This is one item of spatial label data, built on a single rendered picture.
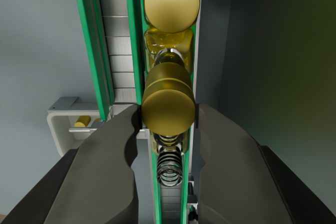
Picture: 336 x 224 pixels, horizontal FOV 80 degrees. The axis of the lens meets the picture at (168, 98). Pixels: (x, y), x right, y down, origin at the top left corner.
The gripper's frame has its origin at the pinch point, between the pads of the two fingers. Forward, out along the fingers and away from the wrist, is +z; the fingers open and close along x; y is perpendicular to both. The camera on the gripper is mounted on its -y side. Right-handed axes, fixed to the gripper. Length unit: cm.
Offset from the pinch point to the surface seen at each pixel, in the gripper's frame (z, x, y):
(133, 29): 22.2, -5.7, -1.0
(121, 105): 30.1, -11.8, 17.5
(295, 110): 5.8, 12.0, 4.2
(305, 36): 7.7, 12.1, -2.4
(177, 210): 30, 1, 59
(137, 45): 22.5, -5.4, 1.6
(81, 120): 38, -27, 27
